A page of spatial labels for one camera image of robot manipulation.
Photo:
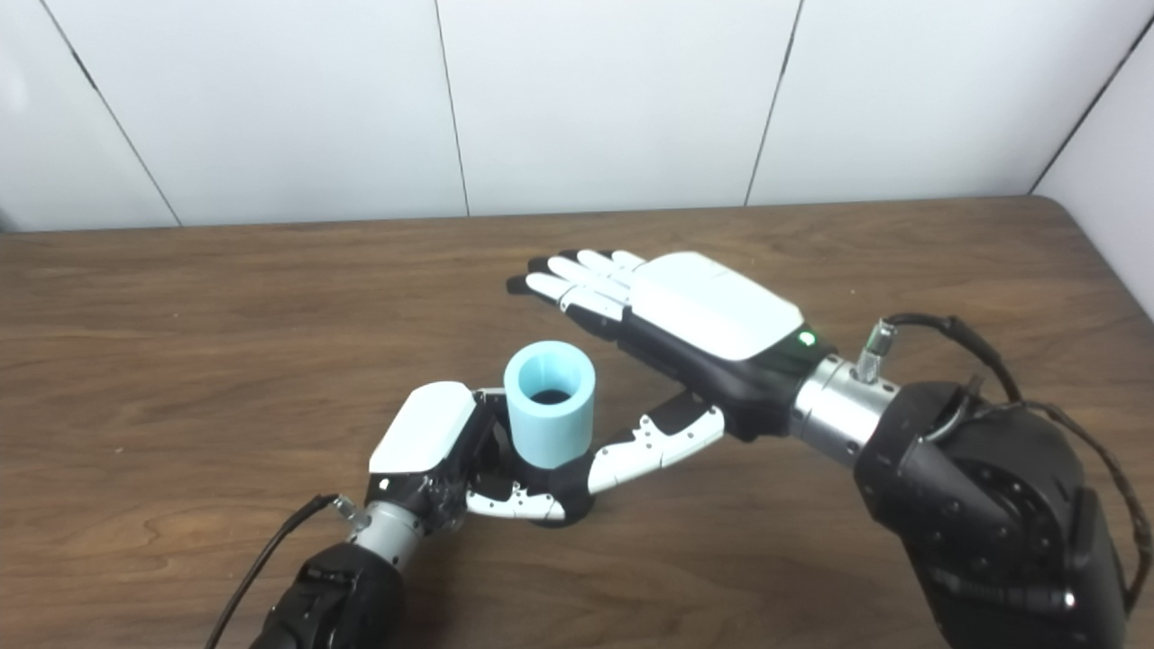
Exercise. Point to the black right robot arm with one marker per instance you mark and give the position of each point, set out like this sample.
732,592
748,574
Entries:
974,505

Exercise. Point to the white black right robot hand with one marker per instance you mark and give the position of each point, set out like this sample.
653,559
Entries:
712,306

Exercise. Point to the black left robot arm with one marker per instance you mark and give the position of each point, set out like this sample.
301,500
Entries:
334,595

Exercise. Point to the black funnel-shaped nozzle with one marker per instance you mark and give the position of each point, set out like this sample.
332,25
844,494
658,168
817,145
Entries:
563,482

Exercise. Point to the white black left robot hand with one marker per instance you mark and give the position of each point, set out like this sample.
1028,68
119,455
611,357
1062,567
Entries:
419,428

